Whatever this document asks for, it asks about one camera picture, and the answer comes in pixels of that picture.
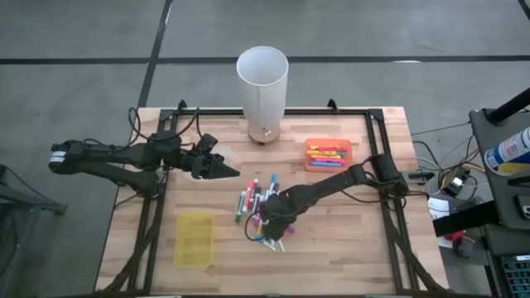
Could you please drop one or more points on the yellow cap thin marker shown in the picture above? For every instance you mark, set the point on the yellow cap thin marker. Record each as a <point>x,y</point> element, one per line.
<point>260,229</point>

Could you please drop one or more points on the small black power box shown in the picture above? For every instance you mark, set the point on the small black power box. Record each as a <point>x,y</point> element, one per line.
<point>454,184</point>

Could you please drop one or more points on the black round pole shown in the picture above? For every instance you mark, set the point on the black round pole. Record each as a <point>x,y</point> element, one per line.
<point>509,107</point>

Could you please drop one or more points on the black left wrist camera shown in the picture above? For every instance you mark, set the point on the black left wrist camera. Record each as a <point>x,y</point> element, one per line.
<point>207,142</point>

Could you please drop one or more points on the white paper sheet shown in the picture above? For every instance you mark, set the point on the white paper sheet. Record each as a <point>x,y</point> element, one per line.
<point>438,207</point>

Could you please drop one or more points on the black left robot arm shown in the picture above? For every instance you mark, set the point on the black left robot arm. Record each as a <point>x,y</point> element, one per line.
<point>124,154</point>

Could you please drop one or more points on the black equipment cart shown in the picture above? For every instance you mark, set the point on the black equipment cart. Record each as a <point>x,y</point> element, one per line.
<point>497,194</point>

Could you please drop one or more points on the black dry erase marker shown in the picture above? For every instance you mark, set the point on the black dry erase marker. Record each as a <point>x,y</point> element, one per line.
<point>257,198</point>

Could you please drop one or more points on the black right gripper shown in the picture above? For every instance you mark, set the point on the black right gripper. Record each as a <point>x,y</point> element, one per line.
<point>279,211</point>

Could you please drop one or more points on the blue white wipes canister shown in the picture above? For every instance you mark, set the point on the blue white wipes canister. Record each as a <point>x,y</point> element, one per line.
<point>507,151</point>

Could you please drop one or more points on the light blue cap white marker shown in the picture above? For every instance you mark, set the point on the light blue cap white marker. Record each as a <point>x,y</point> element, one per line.
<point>260,238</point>

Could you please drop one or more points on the pink highlighter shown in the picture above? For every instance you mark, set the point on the pink highlighter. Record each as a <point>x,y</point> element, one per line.
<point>329,160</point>

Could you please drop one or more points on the red highlighter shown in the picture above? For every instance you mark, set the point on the red highlighter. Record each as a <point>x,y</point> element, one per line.
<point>333,149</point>

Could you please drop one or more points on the purple highlighter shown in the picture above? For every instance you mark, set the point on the purple highlighter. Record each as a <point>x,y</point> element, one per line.
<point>291,229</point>

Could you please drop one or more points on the green highlighter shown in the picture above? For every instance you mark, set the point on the green highlighter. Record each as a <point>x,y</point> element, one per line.
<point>342,155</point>

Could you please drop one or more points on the orange translucent plastic bin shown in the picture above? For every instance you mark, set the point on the orange translucent plastic bin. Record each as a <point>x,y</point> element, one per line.
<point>329,142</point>

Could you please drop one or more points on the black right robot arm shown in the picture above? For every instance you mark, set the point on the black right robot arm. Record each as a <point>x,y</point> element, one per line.
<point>331,182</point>

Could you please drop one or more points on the backlit black keyboard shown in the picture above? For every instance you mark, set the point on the backlit black keyboard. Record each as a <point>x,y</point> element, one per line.
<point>515,275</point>

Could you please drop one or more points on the white shade wooden base lamp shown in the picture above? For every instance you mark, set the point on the white shade wooden base lamp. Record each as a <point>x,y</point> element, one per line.
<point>263,91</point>

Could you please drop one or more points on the yellow translucent plastic bin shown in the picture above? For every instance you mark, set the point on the yellow translucent plastic bin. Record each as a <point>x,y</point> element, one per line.
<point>194,240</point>

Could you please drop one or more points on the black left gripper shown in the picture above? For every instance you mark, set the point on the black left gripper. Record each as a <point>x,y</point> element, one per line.
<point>200,165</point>

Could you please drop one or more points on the purple cap thin marker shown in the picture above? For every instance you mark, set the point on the purple cap thin marker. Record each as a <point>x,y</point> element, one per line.
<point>280,245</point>

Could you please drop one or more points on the black frame clamp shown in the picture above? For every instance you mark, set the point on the black frame clamp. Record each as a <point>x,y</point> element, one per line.
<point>332,104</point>
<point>182,104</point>

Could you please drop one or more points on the pink dry erase marker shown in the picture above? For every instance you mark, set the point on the pink dry erase marker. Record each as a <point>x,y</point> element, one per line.
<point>254,186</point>

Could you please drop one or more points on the orange highlighter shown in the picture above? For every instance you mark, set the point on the orange highlighter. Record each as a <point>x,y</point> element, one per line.
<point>321,152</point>

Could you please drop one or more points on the small red object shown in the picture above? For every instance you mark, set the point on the small red object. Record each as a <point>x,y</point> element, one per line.
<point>454,236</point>

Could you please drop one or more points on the black mesh chair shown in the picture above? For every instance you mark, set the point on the black mesh chair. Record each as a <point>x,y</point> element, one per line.
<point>25,215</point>

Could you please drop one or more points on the blue dry erase marker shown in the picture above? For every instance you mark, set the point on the blue dry erase marker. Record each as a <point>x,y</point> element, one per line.
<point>273,180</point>

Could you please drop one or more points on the blue highlighter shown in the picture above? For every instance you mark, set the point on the blue highlighter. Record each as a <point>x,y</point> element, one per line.
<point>325,164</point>

